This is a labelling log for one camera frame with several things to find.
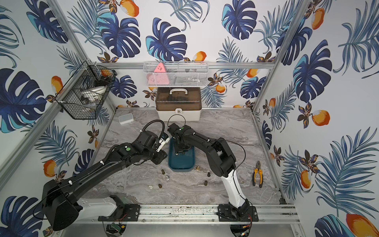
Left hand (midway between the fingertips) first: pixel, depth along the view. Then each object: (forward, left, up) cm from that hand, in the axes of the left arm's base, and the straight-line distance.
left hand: (164, 151), depth 78 cm
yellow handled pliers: (+3, -56, -16) cm, 58 cm away
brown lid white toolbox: (+38, -3, -1) cm, 38 cm away
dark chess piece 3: (-10, -24, -14) cm, 29 cm away
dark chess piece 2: (-13, +2, -16) cm, 21 cm away
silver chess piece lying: (-14, +7, -17) cm, 23 cm away
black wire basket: (+41, +53, +16) cm, 68 cm away
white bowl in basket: (+22, +40, +17) cm, 49 cm away
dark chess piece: (-5, +2, -16) cm, 17 cm away
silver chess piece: (-8, -2, -16) cm, 18 cm away
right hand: (+10, -8, -14) cm, 19 cm away
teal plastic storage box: (+3, -11, -17) cm, 20 cm away
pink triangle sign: (+40, +8, +18) cm, 45 cm away
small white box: (+35, +38, -16) cm, 54 cm away
